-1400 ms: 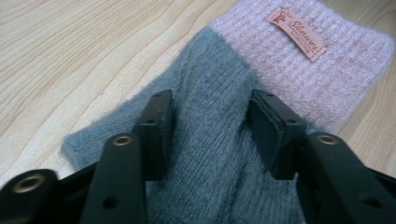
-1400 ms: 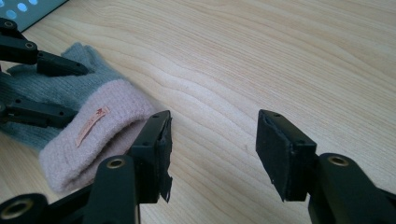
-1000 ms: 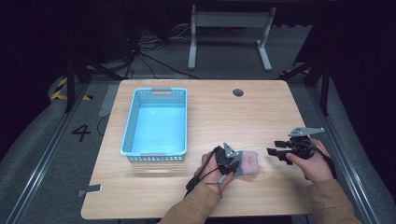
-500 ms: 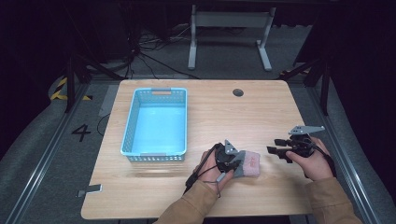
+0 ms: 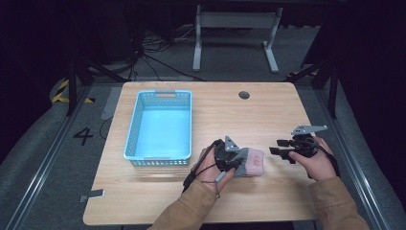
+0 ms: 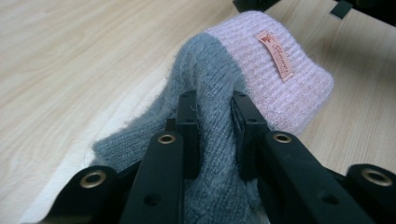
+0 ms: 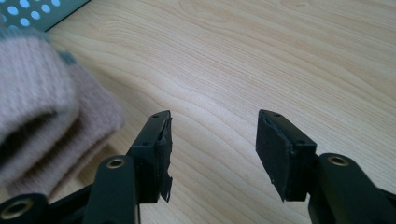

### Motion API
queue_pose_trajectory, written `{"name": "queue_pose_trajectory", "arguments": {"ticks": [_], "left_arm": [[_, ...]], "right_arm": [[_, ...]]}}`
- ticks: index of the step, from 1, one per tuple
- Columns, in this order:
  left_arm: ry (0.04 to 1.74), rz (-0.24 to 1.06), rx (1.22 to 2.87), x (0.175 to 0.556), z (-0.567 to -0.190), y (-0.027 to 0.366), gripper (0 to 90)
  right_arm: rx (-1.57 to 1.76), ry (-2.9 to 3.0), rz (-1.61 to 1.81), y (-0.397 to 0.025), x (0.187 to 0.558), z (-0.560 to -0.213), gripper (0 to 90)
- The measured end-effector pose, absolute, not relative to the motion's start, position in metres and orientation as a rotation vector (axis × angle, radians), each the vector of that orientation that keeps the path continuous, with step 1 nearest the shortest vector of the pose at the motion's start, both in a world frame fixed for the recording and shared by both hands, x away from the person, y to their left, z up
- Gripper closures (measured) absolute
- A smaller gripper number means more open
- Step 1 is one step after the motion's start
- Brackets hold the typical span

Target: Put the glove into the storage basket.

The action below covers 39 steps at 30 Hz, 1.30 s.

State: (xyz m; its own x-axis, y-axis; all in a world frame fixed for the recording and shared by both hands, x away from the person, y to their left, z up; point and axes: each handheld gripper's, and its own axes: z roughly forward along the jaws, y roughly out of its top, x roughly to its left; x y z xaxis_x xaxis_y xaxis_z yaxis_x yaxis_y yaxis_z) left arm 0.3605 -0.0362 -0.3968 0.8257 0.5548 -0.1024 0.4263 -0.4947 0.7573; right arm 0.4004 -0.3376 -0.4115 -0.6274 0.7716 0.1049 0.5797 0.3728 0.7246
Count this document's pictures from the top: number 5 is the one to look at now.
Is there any white metal desk frame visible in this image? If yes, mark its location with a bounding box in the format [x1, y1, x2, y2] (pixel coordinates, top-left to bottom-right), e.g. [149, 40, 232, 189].
[192, 4, 284, 75]

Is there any person's left hand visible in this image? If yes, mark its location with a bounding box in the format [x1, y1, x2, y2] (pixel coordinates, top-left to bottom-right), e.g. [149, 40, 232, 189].
[192, 147, 237, 196]

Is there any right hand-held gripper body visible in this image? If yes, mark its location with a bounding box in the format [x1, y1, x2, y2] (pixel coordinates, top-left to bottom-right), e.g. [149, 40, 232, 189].
[289, 125, 328, 160]

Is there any light blue plastic basket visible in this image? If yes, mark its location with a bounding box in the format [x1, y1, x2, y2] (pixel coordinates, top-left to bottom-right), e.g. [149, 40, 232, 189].
[123, 89, 193, 168]

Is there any grey tag on wrist cord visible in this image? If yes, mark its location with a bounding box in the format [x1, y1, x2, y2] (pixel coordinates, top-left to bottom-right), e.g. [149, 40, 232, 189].
[200, 172, 227, 199]

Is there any small grey metal plate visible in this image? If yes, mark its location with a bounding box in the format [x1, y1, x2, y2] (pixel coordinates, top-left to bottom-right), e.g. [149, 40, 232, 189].
[78, 188, 106, 204]

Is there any thin black floor cable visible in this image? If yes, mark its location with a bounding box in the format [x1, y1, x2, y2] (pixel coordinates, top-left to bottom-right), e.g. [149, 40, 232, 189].
[99, 116, 115, 141]

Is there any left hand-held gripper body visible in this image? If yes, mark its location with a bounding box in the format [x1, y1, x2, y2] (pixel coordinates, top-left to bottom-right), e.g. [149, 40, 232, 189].
[214, 135, 241, 173]

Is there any bundle of black floor cables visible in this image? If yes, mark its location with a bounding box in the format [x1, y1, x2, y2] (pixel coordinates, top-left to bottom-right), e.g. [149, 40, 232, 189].
[123, 18, 207, 82]

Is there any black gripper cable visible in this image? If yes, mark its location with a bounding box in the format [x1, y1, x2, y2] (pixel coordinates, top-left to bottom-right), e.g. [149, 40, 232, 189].
[181, 139, 223, 195]
[305, 139, 342, 179]

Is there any person's right hand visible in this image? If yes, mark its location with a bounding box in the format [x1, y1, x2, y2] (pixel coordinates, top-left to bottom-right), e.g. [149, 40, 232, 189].
[287, 136, 338, 183]

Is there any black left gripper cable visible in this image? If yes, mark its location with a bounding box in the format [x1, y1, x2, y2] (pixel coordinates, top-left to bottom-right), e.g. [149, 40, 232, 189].
[181, 139, 223, 195]

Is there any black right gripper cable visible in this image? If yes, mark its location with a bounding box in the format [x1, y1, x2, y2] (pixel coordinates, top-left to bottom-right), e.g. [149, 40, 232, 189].
[305, 139, 342, 179]

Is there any black metal stand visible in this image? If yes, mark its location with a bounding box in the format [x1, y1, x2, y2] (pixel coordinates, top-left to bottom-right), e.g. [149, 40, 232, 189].
[65, 54, 130, 117]
[285, 56, 341, 120]

